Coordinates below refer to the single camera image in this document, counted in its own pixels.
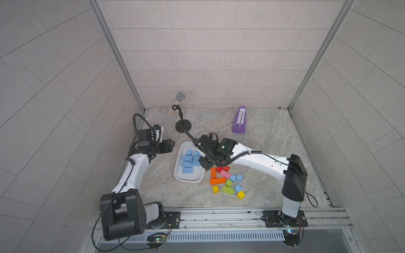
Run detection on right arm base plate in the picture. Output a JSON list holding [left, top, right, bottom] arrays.
[[261, 210, 308, 228]]

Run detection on purple metronome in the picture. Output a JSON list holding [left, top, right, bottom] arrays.
[[232, 106, 246, 134]]

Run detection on pink block centre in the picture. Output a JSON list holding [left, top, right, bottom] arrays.
[[220, 170, 232, 179]]

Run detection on rhinestone silver microphone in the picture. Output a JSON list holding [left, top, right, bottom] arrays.
[[168, 91, 186, 116]]

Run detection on long orange block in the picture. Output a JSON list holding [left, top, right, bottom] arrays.
[[210, 177, 227, 185]]

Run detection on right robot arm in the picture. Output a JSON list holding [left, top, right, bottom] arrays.
[[185, 131, 308, 218]]

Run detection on small green cube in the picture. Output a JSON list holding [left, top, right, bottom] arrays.
[[225, 179, 233, 188]]

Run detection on red block centre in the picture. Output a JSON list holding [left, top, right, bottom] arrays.
[[216, 166, 230, 174]]

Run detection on green block front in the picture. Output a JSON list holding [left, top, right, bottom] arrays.
[[223, 186, 234, 195]]

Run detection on yellow cube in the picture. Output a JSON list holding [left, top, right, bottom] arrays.
[[212, 185, 219, 194], [237, 191, 245, 200]]

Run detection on white plastic tray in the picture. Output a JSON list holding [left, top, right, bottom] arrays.
[[174, 141, 205, 183]]

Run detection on yellow cube front right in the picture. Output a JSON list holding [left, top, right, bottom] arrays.
[[237, 191, 245, 200]]

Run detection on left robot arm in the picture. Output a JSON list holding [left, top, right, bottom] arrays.
[[100, 125, 175, 241]]

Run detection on black microphone stand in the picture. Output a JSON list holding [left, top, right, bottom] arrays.
[[172, 105, 192, 133]]

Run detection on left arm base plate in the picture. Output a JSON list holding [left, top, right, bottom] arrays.
[[146, 211, 181, 230]]

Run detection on short orange block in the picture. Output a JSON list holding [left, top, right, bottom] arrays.
[[210, 168, 217, 179]]

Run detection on blue cube front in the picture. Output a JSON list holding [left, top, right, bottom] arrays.
[[234, 184, 243, 192]]

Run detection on yellow cube front left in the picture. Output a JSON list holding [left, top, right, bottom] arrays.
[[212, 185, 219, 194]]

